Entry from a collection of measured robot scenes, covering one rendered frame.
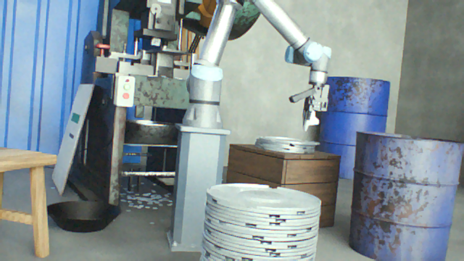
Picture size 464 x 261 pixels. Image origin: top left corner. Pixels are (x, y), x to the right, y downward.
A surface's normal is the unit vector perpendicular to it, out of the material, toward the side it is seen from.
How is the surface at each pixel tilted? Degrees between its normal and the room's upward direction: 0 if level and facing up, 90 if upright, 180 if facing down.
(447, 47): 90
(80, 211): 49
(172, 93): 90
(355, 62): 90
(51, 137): 90
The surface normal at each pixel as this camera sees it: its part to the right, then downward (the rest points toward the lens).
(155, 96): 0.49, 0.09
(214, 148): 0.22, 0.07
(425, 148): -0.03, 0.09
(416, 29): -0.87, -0.05
